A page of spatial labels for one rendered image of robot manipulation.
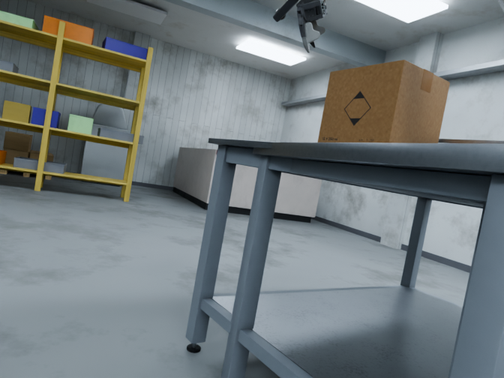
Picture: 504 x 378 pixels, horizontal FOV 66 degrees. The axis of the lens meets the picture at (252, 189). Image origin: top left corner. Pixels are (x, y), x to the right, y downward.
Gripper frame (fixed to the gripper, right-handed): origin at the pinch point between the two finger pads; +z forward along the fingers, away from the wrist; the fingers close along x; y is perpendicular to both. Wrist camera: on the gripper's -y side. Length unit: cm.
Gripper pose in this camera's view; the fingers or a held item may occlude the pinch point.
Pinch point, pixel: (309, 47)
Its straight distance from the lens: 143.1
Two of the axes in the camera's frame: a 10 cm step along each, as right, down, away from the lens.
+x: 3.6, -5.2, 7.8
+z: 2.6, 8.5, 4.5
